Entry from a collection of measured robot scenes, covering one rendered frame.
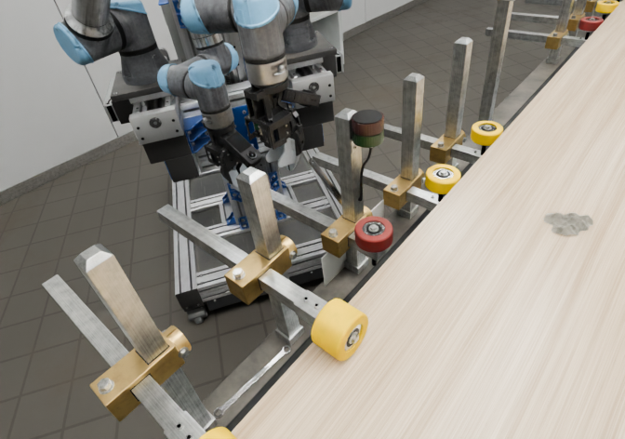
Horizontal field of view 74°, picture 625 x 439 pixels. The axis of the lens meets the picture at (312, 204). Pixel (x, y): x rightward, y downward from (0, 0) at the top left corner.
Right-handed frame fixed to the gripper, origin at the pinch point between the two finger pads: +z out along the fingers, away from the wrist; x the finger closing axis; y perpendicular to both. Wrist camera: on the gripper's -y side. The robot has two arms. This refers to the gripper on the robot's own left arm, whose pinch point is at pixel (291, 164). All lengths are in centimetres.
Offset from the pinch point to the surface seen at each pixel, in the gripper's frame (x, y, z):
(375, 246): 22.9, 1.7, 11.0
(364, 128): 17.8, -2.7, -12.4
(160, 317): -81, 22, 100
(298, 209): -1.3, -0.6, 14.4
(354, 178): 13.7, -4.5, 1.3
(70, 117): -247, -26, 65
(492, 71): 12, -80, 7
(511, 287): 48.3, -2.8, 10.3
